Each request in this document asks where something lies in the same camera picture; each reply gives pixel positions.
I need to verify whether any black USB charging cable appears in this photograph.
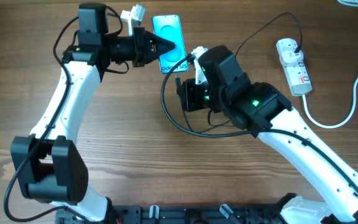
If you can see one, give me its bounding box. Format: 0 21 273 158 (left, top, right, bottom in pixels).
174 12 303 134

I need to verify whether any blue screen Galaxy smartphone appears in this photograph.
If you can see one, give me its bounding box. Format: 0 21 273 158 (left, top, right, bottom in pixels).
152 14 186 73

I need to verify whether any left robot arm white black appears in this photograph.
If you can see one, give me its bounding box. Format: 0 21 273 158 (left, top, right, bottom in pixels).
10 2 175 223

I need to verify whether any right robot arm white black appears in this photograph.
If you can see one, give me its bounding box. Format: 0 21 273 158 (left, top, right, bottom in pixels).
176 45 358 223

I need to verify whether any white USB charger plug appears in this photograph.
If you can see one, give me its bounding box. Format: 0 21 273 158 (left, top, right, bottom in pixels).
279 50 304 67

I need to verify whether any white power strip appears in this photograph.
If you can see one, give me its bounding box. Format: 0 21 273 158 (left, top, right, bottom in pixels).
276 38 312 96

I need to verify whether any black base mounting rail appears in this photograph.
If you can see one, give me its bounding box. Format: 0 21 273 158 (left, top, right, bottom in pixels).
55 203 291 224

